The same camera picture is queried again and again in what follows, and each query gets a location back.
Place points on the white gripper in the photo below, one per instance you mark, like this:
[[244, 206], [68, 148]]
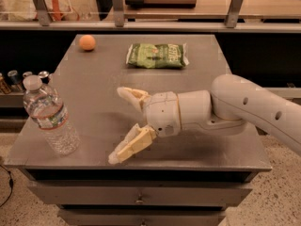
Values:
[[163, 113]]

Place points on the clear plastic water bottle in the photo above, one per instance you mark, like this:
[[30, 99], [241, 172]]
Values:
[[47, 110]]

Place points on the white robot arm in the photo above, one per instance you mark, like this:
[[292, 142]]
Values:
[[224, 110]]

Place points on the green jalapeno chip bag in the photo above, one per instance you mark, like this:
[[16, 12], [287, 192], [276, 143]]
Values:
[[157, 56]]

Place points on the white orange plastic bag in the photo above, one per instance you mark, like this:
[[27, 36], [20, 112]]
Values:
[[25, 10]]

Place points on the grey drawer cabinet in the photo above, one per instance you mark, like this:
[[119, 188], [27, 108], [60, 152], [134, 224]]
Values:
[[88, 84]]

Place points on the orange ball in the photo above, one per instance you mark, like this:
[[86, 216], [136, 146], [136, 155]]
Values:
[[87, 42]]

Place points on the dark soda can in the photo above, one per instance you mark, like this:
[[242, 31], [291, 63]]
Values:
[[44, 76]]

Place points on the upper grey drawer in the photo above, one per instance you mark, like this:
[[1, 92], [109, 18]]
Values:
[[140, 194]]

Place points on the grey drawer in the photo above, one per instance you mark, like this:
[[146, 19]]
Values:
[[140, 194], [138, 217]]

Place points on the lower grey drawer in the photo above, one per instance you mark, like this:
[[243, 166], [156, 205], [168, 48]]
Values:
[[138, 217]]

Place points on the silver soda can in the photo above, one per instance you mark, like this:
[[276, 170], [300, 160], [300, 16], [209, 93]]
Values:
[[27, 74]]

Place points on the blue soda can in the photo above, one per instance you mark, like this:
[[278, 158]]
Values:
[[15, 78]]

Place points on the middle metal shelf bracket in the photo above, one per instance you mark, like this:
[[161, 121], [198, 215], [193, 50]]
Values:
[[118, 13]]

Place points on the metal shelf bracket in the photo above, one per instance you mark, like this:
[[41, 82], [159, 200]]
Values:
[[42, 12], [118, 13], [232, 17]]

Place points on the right metal shelf bracket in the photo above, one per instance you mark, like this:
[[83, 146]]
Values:
[[232, 17]]

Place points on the left metal shelf bracket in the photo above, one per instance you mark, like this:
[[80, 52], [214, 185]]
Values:
[[42, 12]]

